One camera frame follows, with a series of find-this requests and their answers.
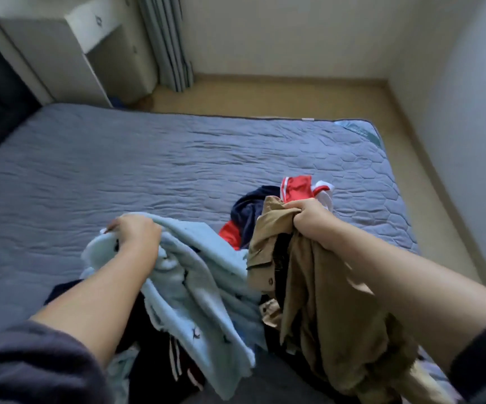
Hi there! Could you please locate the person's right hand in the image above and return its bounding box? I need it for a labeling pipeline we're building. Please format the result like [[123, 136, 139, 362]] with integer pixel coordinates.
[[284, 198, 344, 251]]

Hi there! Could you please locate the person's left hand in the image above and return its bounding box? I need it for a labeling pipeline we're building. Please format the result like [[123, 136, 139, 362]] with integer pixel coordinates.
[[105, 215, 163, 265]]

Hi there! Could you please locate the light blue fleece garment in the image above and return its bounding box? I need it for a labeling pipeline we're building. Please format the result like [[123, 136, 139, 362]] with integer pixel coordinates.
[[79, 212, 269, 401]]

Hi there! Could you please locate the tan khaki garment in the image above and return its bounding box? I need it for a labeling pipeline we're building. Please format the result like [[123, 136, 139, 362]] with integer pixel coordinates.
[[246, 196, 456, 404]]

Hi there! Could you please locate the person's right forearm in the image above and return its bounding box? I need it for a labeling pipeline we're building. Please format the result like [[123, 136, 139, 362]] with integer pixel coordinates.
[[325, 221, 486, 373]]

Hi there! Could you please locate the person's left forearm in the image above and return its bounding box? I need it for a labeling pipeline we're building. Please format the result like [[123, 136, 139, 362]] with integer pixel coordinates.
[[30, 242, 159, 368]]

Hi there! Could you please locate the navy red white jacket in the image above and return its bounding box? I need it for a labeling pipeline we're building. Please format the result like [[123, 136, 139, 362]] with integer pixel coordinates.
[[219, 175, 335, 251]]

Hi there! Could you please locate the grey quilted mattress cover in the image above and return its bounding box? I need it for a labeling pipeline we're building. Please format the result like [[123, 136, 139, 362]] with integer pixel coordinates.
[[0, 103, 464, 404]]

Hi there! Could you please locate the dark striped garment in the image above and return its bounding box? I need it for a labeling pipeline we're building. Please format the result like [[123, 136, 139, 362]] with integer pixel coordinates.
[[44, 280, 206, 404]]

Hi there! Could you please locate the person's left dark sleeve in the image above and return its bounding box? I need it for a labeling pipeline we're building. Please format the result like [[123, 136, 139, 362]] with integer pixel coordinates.
[[0, 320, 115, 404]]

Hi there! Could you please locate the person's dark sleeve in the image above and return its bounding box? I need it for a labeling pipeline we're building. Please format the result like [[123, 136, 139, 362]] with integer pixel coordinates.
[[0, 320, 115, 404], [448, 312, 486, 404]]

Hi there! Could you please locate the white bedside cabinet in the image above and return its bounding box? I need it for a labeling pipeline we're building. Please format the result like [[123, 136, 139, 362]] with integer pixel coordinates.
[[0, 0, 159, 109]]

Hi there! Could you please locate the grey curtain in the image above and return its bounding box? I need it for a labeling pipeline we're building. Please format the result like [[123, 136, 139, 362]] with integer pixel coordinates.
[[135, 0, 194, 93]]

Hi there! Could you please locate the person's right dark sleeve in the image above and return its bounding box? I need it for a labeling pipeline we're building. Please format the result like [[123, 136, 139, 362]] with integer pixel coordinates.
[[448, 312, 486, 404]]

